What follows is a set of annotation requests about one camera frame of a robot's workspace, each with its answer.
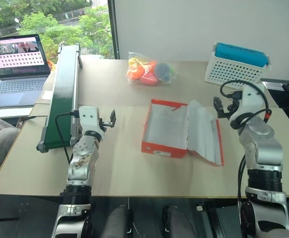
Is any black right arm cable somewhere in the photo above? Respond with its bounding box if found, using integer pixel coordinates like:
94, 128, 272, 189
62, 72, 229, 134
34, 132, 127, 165
220, 79, 273, 219

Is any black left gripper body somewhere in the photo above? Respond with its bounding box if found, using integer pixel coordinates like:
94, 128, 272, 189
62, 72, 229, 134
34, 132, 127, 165
99, 118, 112, 132

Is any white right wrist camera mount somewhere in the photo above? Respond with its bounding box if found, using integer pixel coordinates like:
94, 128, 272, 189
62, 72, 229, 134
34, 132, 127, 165
229, 82, 268, 126

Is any blue rolled item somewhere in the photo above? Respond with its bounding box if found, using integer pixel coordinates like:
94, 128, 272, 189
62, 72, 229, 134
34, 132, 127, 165
215, 42, 269, 68

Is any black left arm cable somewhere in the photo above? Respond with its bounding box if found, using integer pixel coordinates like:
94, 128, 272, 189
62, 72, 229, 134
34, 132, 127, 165
55, 111, 80, 164

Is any orange cable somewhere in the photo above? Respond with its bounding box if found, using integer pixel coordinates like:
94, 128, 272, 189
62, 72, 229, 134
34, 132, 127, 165
47, 59, 59, 72

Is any dark window frame post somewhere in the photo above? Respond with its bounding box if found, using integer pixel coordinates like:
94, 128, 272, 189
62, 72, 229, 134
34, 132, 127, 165
108, 0, 120, 60

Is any grey laptop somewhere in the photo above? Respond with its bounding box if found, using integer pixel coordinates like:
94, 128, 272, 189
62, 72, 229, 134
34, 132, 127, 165
0, 34, 51, 110

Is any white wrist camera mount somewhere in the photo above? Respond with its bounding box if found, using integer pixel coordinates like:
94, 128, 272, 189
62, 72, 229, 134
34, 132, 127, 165
229, 82, 268, 126
79, 106, 105, 136

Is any orange shoe box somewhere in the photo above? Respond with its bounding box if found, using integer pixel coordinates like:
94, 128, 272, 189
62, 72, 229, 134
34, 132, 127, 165
141, 98, 225, 167

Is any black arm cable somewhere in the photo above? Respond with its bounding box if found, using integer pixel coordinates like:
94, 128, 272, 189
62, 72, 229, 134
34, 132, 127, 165
55, 111, 80, 164
220, 79, 273, 219

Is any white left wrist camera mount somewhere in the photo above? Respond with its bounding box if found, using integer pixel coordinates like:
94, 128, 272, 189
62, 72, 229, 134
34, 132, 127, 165
79, 106, 105, 136

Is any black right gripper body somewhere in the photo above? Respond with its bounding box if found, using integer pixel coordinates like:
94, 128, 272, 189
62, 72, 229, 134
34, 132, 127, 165
218, 98, 239, 119

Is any plastic bag of colourful toys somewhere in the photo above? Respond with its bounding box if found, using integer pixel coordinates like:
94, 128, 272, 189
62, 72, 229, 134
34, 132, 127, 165
126, 51, 178, 87

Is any green conveyor belt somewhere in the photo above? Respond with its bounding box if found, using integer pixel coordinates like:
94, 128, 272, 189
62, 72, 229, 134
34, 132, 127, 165
36, 44, 83, 153

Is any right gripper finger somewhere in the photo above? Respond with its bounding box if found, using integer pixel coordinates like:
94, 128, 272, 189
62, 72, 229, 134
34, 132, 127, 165
213, 97, 224, 119

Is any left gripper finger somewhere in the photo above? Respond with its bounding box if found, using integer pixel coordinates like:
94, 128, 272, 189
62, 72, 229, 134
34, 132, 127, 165
109, 109, 117, 128

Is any white perforated plastic basket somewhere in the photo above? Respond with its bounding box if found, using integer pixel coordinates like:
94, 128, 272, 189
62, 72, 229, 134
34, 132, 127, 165
204, 42, 273, 90

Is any person's grey trouser leg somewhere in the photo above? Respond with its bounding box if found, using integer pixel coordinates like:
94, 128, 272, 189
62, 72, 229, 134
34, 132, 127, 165
0, 118, 20, 191

